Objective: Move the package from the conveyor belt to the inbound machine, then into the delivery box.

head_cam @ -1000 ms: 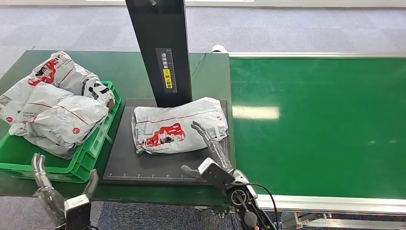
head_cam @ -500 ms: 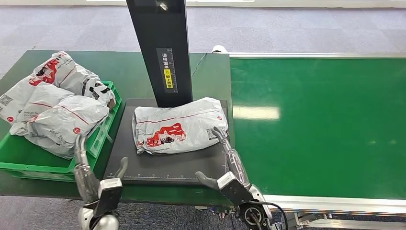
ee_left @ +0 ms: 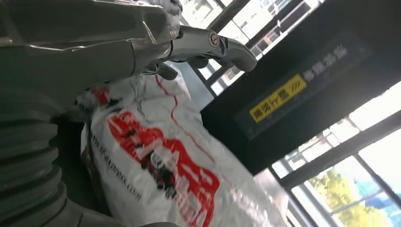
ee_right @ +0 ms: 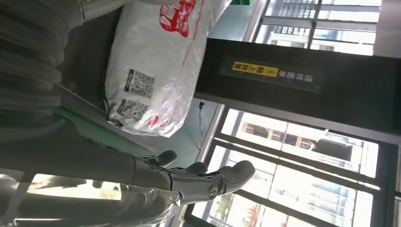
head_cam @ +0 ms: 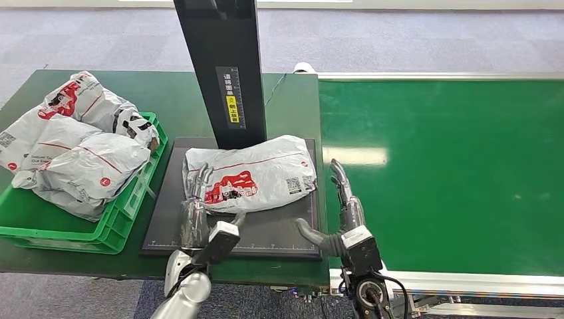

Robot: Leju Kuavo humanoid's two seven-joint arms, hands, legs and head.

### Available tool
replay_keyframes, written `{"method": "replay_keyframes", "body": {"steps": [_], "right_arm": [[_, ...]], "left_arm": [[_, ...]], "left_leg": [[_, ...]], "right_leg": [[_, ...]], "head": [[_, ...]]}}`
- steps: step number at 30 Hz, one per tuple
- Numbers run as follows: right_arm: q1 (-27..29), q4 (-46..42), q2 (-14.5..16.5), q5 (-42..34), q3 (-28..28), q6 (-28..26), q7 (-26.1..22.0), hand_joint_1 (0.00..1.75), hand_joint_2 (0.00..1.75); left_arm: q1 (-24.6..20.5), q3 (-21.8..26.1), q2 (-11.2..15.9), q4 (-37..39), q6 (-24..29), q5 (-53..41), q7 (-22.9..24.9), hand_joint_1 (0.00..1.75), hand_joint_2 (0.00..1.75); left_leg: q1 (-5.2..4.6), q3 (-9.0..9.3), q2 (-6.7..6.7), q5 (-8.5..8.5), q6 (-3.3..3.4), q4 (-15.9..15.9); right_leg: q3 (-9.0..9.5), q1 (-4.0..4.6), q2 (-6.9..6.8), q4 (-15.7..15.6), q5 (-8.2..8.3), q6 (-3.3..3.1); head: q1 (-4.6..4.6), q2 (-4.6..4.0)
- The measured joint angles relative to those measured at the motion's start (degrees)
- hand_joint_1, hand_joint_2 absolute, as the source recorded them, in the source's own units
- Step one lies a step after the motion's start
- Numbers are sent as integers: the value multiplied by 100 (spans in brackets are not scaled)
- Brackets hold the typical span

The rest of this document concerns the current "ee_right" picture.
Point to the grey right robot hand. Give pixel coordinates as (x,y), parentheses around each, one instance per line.
(78,163)

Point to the yellow and white scanner label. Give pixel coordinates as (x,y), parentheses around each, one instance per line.
(269,73)

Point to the black scanner machine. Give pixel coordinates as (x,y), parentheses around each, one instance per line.
(344,94)

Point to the window with dark frame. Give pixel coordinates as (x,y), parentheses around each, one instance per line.
(297,194)

